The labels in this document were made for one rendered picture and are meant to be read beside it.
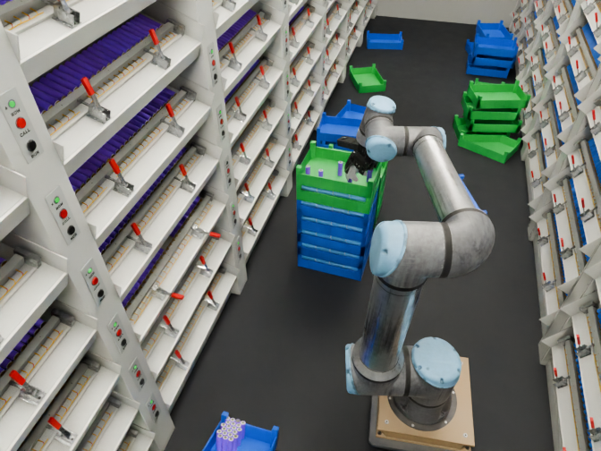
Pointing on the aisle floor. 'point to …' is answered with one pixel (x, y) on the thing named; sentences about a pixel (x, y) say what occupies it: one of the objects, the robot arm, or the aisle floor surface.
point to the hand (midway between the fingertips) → (350, 174)
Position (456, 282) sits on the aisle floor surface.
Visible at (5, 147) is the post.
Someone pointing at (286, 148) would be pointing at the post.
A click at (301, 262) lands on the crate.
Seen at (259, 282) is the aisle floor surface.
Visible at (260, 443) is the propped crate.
